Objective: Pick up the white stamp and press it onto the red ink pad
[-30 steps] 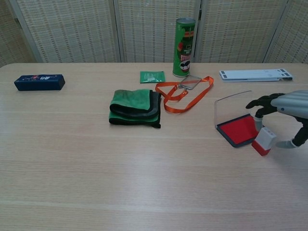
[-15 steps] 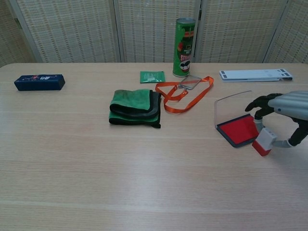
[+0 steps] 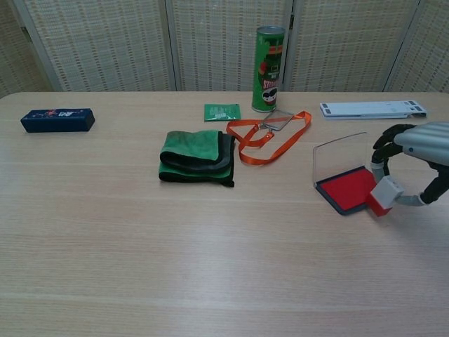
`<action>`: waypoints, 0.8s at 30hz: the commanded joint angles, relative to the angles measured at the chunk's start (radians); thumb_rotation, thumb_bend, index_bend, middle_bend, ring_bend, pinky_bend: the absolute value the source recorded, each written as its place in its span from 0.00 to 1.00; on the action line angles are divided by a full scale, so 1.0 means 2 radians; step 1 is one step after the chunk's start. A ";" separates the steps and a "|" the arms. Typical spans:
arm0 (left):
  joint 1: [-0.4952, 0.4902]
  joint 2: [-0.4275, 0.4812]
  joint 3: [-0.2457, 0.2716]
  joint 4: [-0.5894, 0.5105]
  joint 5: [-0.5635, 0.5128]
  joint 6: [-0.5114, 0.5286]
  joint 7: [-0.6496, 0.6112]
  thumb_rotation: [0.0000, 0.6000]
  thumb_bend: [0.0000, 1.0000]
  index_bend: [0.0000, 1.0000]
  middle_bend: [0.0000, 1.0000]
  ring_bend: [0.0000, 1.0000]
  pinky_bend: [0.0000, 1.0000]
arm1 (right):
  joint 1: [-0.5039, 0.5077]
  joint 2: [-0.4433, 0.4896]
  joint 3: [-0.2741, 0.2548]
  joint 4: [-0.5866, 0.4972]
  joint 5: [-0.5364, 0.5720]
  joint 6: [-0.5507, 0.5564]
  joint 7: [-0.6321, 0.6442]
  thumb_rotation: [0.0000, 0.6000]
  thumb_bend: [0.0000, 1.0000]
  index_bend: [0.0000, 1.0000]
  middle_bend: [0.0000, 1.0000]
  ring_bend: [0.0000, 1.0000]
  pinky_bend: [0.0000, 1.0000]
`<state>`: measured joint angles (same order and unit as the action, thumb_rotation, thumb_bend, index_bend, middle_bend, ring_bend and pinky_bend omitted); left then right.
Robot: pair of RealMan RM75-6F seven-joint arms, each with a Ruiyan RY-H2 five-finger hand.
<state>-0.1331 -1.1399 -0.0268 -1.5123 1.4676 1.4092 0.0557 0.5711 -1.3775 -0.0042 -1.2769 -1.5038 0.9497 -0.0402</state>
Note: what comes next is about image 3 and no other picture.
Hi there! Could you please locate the red and white stamp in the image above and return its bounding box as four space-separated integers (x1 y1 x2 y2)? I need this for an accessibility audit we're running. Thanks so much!
366 176 405 217

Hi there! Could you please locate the red ink pad with lid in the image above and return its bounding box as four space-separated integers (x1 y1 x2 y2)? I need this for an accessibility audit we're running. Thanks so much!
311 131 380 216

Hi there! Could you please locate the orange lanyard strap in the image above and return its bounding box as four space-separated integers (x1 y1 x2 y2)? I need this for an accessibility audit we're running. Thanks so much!
225 110 313 166

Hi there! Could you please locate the woven folding screen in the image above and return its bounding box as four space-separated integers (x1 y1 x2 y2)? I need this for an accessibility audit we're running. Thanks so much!
0 0 449 100

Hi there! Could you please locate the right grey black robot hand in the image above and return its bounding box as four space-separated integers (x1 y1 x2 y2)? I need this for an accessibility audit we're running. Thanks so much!
370 121 449 207

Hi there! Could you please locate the green chips can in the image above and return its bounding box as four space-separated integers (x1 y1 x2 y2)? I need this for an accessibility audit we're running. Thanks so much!
250 25 286 114

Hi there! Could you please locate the white folding stand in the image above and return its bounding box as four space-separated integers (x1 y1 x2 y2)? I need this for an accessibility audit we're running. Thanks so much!
319 100 429 121

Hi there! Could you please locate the dark blue rectangular box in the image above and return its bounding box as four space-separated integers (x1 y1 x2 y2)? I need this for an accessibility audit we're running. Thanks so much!
20 107 96 133

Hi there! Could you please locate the clear badge holder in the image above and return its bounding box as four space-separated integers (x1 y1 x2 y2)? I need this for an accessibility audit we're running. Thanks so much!
262 109 294 133

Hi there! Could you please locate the green foil packet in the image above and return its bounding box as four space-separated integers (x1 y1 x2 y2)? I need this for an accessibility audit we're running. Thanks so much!
203 103 243 123

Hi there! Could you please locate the green folded microfiber cloth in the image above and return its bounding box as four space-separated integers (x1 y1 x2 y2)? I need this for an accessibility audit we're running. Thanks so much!
156 129 236 188

